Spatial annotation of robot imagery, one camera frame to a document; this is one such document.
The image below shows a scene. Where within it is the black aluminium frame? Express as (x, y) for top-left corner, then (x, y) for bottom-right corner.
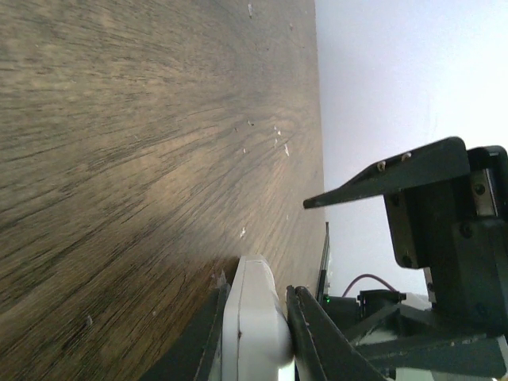
(316, 222), (330, 304)

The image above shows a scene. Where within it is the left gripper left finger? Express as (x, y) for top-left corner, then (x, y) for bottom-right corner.
(141, 283), (231, 381)

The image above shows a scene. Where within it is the white remote control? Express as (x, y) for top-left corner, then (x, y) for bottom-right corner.
(221, 255), (295, 380)

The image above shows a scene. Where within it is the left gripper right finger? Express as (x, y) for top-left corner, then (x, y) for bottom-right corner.
(286, 286), (384, 381)

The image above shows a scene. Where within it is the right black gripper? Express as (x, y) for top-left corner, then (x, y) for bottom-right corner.
(303, 137), (507, 377)

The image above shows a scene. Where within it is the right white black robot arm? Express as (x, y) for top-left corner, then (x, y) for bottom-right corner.
(303, 137), (507, 378)

